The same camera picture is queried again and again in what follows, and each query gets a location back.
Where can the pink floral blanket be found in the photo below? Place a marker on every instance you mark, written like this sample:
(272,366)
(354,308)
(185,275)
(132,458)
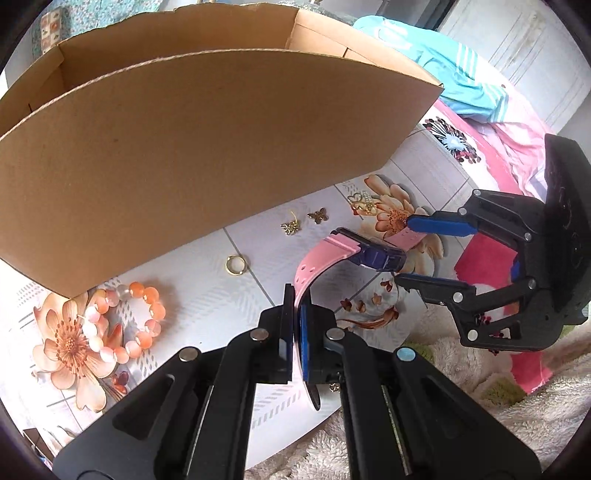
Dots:
(508,152)

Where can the pink wrist watch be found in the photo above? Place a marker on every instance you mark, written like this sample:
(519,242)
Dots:
(323,254)

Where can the white wooden wardrobe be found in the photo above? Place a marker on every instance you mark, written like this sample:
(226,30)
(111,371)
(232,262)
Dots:
(517,50)

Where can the teal floral cloth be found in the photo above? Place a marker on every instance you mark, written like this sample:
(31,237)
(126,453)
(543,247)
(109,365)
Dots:
(106,11)

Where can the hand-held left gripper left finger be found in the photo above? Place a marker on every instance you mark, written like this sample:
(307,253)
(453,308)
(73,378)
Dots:
(288,325)

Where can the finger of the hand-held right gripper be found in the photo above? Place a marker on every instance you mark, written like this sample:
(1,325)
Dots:
(438,225)
(425,288)

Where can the teal striped garment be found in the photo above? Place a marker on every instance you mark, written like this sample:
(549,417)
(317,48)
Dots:
(415,46)

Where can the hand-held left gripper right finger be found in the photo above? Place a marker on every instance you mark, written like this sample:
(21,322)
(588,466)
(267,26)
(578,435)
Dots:
(304,337)

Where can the butterfly outline pendant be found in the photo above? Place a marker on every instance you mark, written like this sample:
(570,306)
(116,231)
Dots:
(359,206)

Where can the gold butterfly charm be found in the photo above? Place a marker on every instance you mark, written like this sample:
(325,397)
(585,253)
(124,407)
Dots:
(317,215)

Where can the brown cardboard box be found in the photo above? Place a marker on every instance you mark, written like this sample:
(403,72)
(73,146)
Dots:
(207,161)

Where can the gold flower hook earring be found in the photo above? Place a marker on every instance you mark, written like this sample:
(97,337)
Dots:
(292,227)

